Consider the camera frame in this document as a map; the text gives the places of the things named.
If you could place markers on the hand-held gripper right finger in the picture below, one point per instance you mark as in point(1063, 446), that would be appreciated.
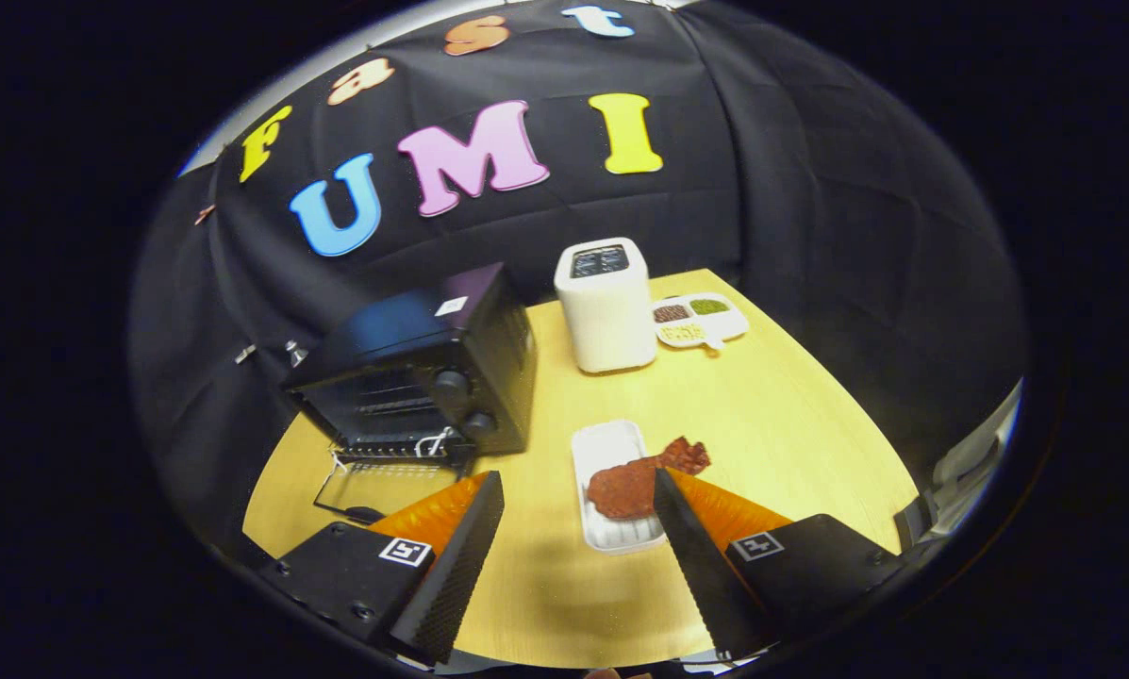
point(701, 566)

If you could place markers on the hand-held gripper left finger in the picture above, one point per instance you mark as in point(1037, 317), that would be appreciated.
point(456, 575)

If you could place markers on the brown fried meat piece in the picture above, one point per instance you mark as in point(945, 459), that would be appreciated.
point(625, 486)

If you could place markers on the black toaster oven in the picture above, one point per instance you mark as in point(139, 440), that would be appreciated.
point(413, 330)

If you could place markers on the white toaster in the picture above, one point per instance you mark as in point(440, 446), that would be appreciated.
point(611, 321)

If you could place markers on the white rectangular tray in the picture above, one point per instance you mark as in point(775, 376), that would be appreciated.
point(606, 443)

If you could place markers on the white divided snack dish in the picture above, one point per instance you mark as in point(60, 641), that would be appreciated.
point(724, 325)

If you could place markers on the white cloth clip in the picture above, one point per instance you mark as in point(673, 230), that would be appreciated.
point(244, 354)

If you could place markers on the black backdrop cloth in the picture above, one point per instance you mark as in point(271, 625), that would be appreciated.
point(809, 189)

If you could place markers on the red cloth clip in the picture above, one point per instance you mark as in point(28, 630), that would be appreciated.
point(205, 214)

